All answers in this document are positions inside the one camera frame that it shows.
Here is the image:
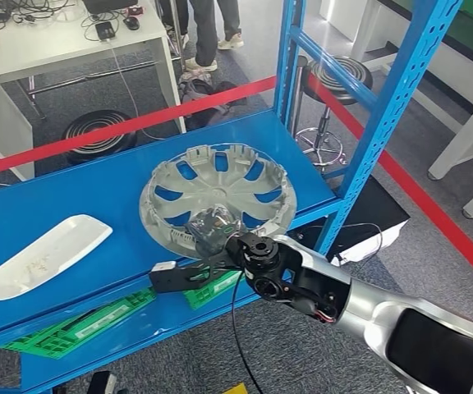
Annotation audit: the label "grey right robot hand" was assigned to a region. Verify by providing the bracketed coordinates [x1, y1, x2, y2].
[187, 205, 244, 259]

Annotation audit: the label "silver plastic wheel hubcap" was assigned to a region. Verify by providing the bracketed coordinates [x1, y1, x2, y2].
[139, 143, 298, 261]

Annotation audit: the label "blue metal shelf rack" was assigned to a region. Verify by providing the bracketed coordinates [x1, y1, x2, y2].
[0, 0, 463, 394]

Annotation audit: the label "white plastic car trim part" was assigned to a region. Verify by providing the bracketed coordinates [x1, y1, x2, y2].
[0, 213, 113, 302]

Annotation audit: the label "white workbench with green top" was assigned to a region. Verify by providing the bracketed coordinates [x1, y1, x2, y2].
[320, 0, 473, 220]

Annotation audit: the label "dark bag on floor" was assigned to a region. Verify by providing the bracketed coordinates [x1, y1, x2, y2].
[178, 71, 247, 131]

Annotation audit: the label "red barrier belt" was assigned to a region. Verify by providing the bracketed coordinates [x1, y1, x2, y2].
[306, 73, 473, 295]
[0, 76, 278, 181]

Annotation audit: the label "black and white equipment box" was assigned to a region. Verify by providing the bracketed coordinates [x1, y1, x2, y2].
[328, 175, 411, 268]

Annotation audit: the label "black round stool chrome base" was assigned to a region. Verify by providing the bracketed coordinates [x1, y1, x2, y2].
[294, 54, 374, 175]

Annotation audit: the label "black smartphone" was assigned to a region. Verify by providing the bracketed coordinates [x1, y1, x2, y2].
[95, 21, 117, 42]

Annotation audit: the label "black laptop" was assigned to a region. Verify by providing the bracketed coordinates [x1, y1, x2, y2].
[81, 0, 139, 16]

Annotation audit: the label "white desk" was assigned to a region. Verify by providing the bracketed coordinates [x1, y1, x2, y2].
[0, 0, 187, 182]

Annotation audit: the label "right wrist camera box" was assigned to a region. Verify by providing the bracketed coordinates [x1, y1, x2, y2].
[149, 255, 240, 296]

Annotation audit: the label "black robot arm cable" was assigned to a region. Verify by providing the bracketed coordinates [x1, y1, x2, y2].
[231, 270, 265, 394]

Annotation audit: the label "chrome barrier post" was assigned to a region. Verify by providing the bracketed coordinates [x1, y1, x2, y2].
[290, 54, 308, 137]

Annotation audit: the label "white charging cable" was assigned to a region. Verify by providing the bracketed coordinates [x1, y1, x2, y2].
[108, 39, 167, 141]

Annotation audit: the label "black tangled desk cables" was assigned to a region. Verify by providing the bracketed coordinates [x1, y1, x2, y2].
[0, 0, 81, 25]

